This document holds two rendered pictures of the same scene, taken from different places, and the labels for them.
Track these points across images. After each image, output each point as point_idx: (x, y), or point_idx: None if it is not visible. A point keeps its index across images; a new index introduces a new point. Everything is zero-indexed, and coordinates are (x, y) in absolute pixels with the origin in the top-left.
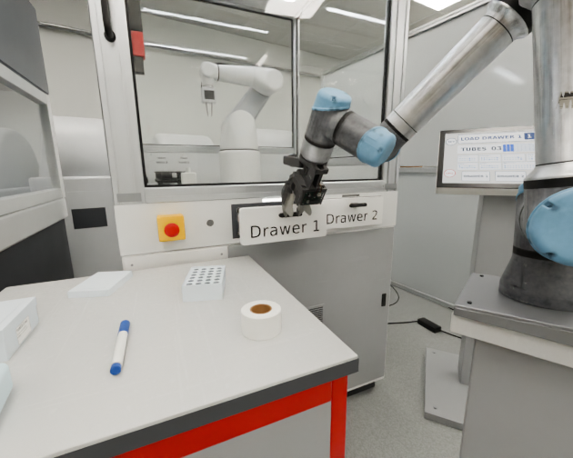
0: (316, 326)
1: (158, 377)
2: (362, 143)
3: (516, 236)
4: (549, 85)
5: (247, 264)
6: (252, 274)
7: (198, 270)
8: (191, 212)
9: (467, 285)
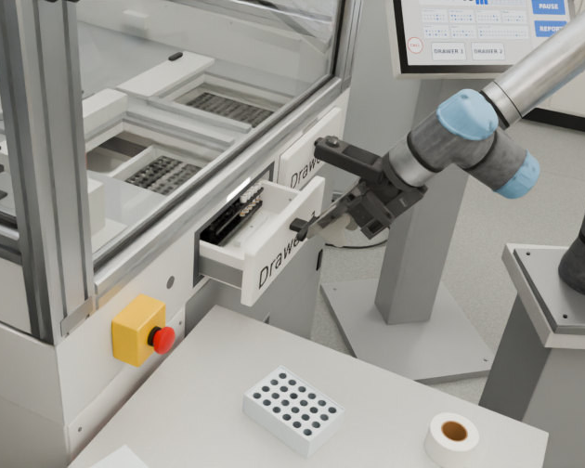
0: (483, 415)
1: None
2: (513, 181)
3: None
4: None
5: (255, 332)
6: (298, 355)
7: (264, 396)
8: (150, 280)
9: (535, 281)
